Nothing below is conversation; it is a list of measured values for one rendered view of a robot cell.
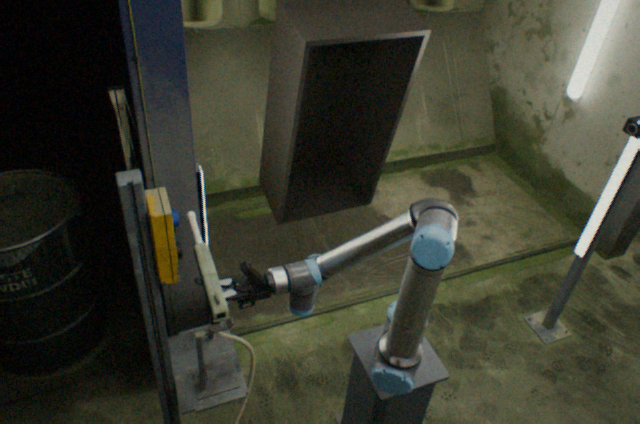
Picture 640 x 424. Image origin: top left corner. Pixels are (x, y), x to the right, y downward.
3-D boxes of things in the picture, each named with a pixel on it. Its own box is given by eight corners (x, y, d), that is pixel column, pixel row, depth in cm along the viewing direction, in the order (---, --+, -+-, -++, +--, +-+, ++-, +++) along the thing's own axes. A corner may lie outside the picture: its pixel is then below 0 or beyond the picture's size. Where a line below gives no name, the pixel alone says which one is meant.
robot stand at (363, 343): (420, 456, 244) (450, 375, 206) (361, 480, 233) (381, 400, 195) (389, 398, 266) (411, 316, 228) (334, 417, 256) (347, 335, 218)
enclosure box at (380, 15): (258, 180, 317) (277, -4, 230) (347, 163, 339) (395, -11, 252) (277, 225, 297) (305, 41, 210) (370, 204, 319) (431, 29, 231)
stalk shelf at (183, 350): (166, 340, 194) (166, 337, 193) (226, 324, 201) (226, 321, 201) (181, 415, 171) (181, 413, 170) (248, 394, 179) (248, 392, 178)
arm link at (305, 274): (322, 291, 178) (324, 270, 173) (287, 300, 174) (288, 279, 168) (312, 272, 185) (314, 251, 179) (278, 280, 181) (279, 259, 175)
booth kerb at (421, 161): (172, 215, 361) (170, 200, 353) (171, 213, 362) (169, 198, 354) (492, 155, 452) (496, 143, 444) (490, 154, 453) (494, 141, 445)
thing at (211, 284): (232, 353, 167) (228, 305, 153) (217, 357, 165) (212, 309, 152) (201, 251, 202) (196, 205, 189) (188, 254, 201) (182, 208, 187)
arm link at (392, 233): (447, 177, 161) (300, 255, 200) (442, 201, 151) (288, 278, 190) (469, 204, 164) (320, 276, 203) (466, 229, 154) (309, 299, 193)
